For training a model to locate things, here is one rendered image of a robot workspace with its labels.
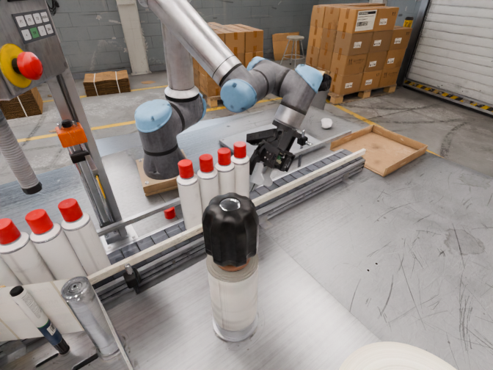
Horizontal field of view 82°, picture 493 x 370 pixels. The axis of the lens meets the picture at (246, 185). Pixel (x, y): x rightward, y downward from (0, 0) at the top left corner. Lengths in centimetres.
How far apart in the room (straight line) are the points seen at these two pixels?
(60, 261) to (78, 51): 546
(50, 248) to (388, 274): 75
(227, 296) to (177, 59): 72
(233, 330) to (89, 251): 34
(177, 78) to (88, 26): 501
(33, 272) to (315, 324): 55
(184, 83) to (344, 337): 82
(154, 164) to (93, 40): 506
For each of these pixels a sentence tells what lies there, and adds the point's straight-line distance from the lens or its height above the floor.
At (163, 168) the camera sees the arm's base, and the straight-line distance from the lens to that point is 99.
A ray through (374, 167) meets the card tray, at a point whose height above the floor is 83.
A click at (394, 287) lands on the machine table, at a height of 83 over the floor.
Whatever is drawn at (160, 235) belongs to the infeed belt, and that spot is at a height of 88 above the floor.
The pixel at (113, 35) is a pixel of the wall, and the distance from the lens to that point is 597.
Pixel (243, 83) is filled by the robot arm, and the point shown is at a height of 124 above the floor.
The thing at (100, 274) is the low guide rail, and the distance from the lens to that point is 71.
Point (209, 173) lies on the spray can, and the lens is 69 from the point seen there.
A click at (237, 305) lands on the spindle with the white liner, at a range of 50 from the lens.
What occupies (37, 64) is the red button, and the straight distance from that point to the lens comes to 54.
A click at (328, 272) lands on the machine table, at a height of 83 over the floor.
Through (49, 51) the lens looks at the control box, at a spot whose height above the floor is 133.
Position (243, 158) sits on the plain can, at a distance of 74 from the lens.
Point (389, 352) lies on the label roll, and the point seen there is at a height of 102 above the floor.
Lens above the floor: 143
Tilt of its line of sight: 36 degrees down
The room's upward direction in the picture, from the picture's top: straight up
